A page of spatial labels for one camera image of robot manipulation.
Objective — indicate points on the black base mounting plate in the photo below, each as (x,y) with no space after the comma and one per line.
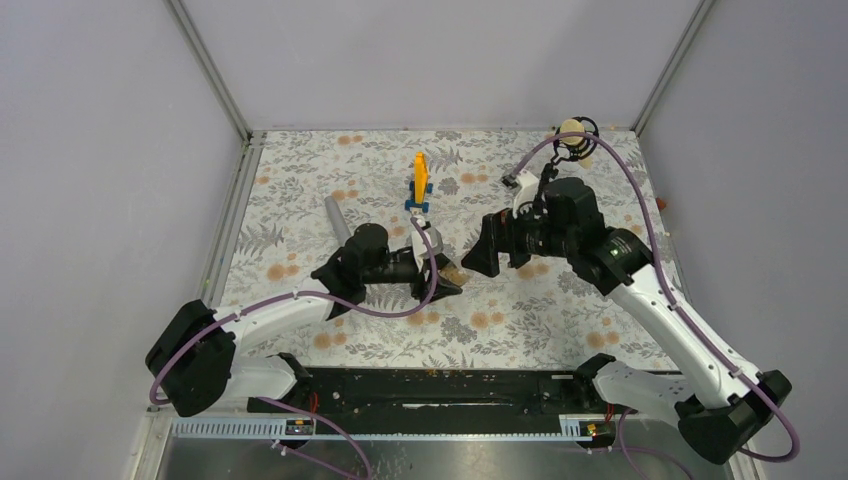
(407,402)

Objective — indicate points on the floral patterned table mat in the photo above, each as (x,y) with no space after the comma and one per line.
(540,316)

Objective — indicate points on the black microphone tripod stand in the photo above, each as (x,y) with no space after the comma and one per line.
(550,172)

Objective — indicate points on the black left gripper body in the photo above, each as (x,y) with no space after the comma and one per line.
(414,276)

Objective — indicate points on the blue yellow toy block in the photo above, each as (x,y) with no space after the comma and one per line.
(420,185)

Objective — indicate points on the grey handheld microphone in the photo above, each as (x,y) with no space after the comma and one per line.
(337,221)

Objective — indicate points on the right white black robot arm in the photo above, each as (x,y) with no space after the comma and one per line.
(722,400)

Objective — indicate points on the cream foam studio microphone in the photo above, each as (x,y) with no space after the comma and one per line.
(575,148)

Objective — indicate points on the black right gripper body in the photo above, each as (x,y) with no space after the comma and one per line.
(528,236)

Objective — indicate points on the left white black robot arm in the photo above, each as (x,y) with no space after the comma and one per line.
(202,357)

